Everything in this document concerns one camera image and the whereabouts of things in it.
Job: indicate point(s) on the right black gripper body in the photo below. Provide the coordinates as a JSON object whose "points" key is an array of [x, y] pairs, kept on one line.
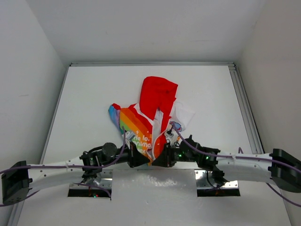
{"points": [[170, 153]]}

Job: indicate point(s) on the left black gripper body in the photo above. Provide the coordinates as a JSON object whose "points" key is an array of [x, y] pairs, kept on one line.
{"points": [[131, 159]]}

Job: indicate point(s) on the rainbow red child jacket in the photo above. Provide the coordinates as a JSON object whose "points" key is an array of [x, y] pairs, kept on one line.
{"points": [[157, 111]]}

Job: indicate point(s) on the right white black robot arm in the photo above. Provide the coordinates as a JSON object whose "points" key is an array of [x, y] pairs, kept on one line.
{"points": [[278, 167]]}

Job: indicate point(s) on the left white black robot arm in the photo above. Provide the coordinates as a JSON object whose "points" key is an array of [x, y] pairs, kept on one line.
{"points": [[22, 180]]}

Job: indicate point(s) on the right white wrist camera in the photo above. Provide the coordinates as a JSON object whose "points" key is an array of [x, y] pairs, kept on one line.
{"points": [[171, 136]]}

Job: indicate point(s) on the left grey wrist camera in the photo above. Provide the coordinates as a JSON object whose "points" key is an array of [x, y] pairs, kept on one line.
{"points": [[129, 137]]}

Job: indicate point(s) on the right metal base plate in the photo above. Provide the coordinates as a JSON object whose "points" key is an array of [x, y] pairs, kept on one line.
{"points": [[204, 180]]}

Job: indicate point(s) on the metal base plate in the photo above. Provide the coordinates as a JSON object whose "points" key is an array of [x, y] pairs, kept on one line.
{"points": [[103, 179], [204, 180]]}

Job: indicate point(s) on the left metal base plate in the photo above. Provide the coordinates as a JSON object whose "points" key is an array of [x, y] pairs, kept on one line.
{"points": [[103, 179]]}

